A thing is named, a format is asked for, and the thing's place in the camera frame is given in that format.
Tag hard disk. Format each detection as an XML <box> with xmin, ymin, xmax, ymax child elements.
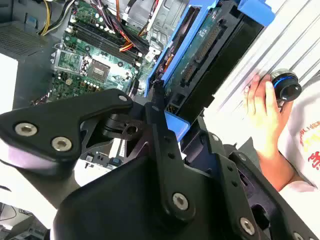
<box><xmin>144</xmin><ymin>0</ymin><xmax>276</xmax><ymax>148</ymax></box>

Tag round black tool blue ring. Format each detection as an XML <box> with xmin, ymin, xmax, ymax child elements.
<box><xmin>269</xmin><ymin>68</ymin><xmax>303</xmax><ymax>104</ymax></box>

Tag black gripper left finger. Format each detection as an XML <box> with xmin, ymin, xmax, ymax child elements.
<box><xmin>0</xmin><ymin>84</ymin><xmax>197</xmax><ymax>222</ymax></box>

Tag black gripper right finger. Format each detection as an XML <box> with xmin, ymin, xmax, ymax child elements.
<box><xmin>180</xmin><ymin>116</ymin><xmax>318</xmax><ymax>240</ymax></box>

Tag bare person hand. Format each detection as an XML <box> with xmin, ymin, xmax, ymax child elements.
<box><xmin>243</xmin><ymin>73</ymin><xmax>296</xmax><ymax>156</ymax></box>

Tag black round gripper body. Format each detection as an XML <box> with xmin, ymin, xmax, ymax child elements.
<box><xmin>49</xmin><ymin>144</ymin><xmax>318</xmax><ymax>240</ymax></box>

